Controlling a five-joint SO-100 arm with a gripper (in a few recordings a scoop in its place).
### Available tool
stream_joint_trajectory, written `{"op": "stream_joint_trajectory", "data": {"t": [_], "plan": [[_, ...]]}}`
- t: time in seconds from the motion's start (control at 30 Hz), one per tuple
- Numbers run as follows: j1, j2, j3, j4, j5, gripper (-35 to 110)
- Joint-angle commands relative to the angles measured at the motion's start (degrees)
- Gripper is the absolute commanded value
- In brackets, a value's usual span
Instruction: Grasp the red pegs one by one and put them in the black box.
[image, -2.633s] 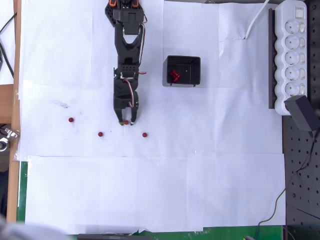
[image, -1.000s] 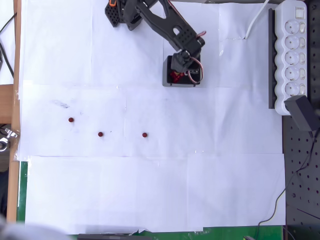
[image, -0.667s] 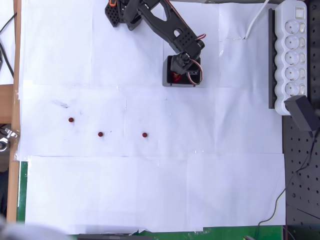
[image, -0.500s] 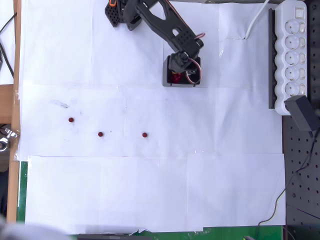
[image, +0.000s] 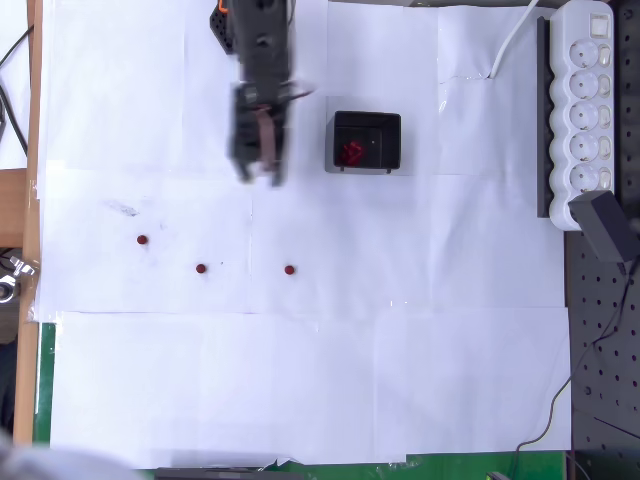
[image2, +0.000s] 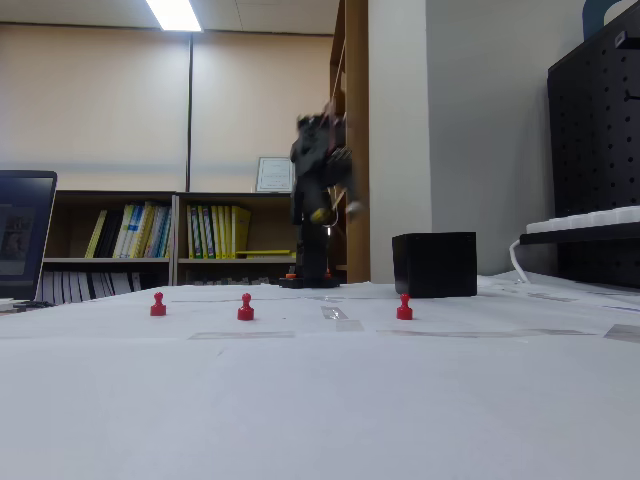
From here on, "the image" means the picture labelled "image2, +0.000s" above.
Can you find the red pawn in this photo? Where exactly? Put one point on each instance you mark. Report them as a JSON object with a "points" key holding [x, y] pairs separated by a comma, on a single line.
{"points": [[404, 311], [158, 307], [245, 314]]}

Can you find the thin yellow book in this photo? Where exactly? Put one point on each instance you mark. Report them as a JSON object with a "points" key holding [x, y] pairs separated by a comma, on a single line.
{"points": [[96, 234]]}

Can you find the light blue white book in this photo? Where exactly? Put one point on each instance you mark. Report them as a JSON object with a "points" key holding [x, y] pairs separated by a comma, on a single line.
{"points": [[160, 232]]}

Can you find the white binder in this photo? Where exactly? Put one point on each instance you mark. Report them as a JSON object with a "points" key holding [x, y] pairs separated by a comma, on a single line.
{"points": [[75, 286], [48, 289], [62, 287]]}

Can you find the framed white certificate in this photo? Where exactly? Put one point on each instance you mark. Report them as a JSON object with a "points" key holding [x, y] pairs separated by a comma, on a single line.
{"points": [[274, 174]]}

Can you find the black pegboard panel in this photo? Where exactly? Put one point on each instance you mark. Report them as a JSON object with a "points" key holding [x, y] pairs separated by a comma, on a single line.
{"points": [[590, 150]]}

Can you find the dark laptop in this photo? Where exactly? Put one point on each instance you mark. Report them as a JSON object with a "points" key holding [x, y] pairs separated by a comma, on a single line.
{"points": [[25, 235]]}

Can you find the ceiling light panel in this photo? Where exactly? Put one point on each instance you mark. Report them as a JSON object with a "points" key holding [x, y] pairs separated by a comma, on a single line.
{"points": [[175, 15]]}

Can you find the clear tape strip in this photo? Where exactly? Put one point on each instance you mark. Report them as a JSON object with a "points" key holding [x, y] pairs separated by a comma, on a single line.
{"points": [[480, 333], [349, 325], [334, 312]]}

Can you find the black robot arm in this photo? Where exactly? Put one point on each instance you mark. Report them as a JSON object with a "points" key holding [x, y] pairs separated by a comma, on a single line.
{"points": [[310, 250]]}

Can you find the flat yellow folder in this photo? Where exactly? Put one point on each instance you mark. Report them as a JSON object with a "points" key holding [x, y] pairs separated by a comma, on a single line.
{"points": [[265, 252]]}

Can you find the blue partition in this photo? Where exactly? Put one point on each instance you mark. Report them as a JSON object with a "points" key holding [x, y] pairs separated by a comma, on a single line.
{"points": [[592, 15]]}

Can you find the yellow white book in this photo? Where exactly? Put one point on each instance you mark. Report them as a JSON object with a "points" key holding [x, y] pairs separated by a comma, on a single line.
{"points": [[125, 232]]}

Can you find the black book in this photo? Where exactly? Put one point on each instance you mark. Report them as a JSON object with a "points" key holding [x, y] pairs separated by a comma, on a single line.
{"points": [[111, 235]]}

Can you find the white paper table cover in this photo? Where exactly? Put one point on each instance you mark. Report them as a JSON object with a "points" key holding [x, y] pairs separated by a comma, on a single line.
{"points": [[320, 400]]}

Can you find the black open box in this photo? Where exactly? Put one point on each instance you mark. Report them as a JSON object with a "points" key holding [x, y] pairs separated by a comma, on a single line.
{"points": [[435, 265]]}

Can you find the white power strip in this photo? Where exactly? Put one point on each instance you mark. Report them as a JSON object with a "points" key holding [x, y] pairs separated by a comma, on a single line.
{"points": [[590, 218]]}

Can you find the tall wooden bookshelf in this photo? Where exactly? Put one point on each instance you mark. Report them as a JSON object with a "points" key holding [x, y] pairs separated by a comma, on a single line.
{"points": [[357, 75]]}

